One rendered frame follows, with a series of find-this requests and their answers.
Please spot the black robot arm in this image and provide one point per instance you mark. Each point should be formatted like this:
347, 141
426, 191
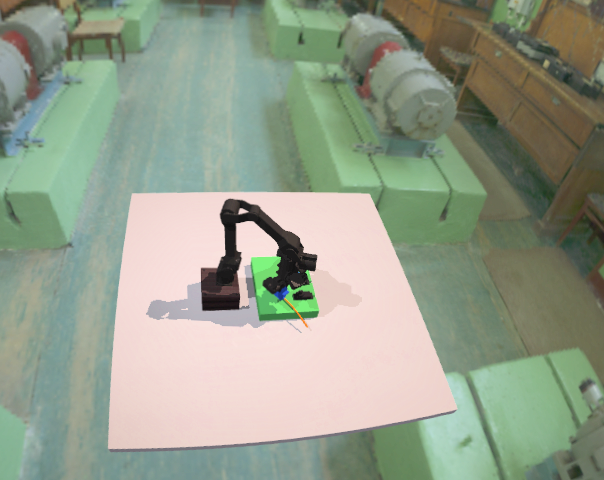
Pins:
290, 248

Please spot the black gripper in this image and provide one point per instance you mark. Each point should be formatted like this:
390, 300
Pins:
276, 284

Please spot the green flat panel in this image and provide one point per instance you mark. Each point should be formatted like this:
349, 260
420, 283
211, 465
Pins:
271, 308

